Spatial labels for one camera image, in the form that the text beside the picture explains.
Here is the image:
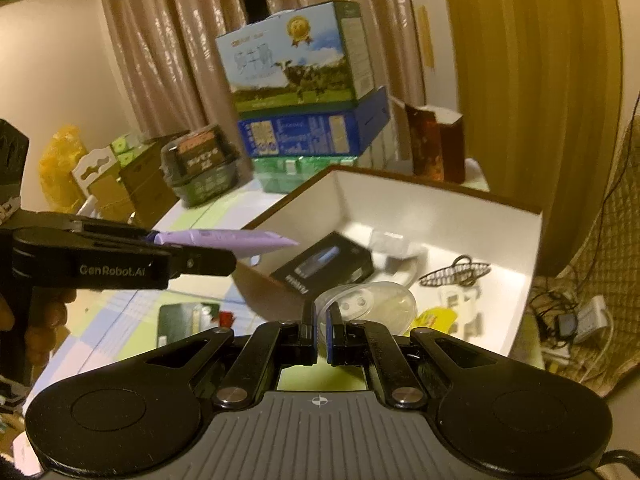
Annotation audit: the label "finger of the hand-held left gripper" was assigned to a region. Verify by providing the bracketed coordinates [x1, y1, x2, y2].
[64, 212, 162, 247]
[169, 246, 238, 279]

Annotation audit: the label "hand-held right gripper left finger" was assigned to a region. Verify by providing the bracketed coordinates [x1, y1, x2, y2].
[144, 301, 319, 409]

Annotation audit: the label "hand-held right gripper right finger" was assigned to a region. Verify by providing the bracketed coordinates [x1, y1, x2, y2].
[324, 301, 502, 409]

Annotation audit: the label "purple tube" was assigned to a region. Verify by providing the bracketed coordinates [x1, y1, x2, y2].
[151, 228, 302, 264]

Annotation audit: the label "clear plastic cup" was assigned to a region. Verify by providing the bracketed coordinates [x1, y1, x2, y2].
[311, 281, 419, 334]

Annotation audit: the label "yellow green snack packet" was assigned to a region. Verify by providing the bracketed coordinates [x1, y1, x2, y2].
[411, 306, 459, 337]

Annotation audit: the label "metal hair claw clip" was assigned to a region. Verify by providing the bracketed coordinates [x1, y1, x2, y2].
[418, 254, 494, 289]

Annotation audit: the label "brown cardboard box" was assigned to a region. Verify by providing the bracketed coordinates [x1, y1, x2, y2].
[232, 164, 544, 362]

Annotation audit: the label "checked tablecloth desktop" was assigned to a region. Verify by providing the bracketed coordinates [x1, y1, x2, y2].
[27, 180, 373, 393]

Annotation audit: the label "person's left hand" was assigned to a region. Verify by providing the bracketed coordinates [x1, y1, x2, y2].
[26, 287, 77, 359]

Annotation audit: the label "plain brown cardboard carton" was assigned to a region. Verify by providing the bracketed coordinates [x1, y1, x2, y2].
[119, 131, 192, 227]

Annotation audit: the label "black green flat packet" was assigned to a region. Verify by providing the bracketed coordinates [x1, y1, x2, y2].
[156, 301, 222, 347]

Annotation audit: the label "black product box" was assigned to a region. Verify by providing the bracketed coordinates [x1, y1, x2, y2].
[269, 231, 377, 294]

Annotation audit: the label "small green boxes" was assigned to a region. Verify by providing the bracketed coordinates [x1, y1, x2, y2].
[109, 131, 147, 167]

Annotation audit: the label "yellow plastic bag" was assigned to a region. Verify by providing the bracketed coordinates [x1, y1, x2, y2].
[39, 124, 87, 212]

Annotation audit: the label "black food tray pack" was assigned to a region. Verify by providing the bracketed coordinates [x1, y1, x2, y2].
[159, 126, 242, 209]

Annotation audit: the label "green carton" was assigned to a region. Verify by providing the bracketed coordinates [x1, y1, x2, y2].
[251, 154, 359, 194]

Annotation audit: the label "blue carton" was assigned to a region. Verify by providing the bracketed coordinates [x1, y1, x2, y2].
[236, 85, 392, 159]

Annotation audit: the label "dark red box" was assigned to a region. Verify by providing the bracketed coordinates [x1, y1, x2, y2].
[404, 101, 467, 184]

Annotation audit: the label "cow print milk carton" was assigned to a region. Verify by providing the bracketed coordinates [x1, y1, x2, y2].
[214, 1, 377, 114]

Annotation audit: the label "white power strip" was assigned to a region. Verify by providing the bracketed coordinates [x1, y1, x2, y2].
[571, 294, 614, 347]

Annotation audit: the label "quilted chair cover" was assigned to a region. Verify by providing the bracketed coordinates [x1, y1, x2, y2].
[520, 110, 640, 398]

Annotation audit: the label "wooden door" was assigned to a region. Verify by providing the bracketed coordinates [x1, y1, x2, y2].
[439, 0, 624, 277]

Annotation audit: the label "black cable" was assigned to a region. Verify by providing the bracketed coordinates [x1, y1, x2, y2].
[529, 115, 640, 348]

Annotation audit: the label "white cable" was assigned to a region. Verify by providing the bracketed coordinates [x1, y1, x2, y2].
[540, 310, 617, 383]

